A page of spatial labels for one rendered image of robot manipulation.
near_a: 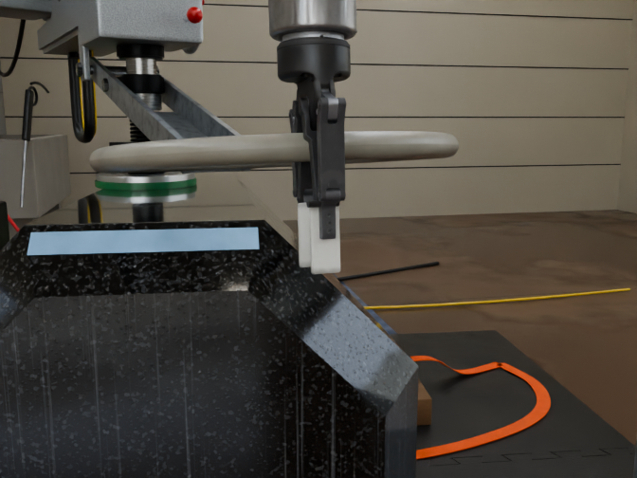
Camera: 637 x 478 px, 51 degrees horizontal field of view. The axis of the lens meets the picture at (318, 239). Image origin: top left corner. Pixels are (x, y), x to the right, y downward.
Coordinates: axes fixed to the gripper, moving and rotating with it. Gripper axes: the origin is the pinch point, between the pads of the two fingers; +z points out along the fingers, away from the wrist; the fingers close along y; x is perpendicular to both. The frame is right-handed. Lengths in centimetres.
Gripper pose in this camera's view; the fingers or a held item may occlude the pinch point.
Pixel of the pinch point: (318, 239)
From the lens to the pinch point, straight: 69.7
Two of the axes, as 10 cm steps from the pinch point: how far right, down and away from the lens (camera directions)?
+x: -9.6, 0.5, -2.6
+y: -2.7, -1.0, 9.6
